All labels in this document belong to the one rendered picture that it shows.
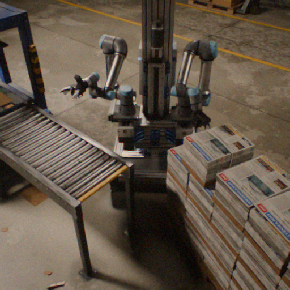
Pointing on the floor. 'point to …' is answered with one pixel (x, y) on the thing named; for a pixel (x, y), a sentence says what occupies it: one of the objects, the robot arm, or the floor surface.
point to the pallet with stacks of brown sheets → (220, 4)
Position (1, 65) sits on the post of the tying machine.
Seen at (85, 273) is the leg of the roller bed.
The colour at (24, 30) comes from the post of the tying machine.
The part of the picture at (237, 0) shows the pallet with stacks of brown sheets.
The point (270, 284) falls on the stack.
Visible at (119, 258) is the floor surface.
